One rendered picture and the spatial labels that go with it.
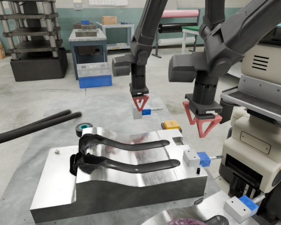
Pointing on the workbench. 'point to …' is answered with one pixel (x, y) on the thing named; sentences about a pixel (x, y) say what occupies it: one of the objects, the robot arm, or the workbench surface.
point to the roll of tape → (82, 128)
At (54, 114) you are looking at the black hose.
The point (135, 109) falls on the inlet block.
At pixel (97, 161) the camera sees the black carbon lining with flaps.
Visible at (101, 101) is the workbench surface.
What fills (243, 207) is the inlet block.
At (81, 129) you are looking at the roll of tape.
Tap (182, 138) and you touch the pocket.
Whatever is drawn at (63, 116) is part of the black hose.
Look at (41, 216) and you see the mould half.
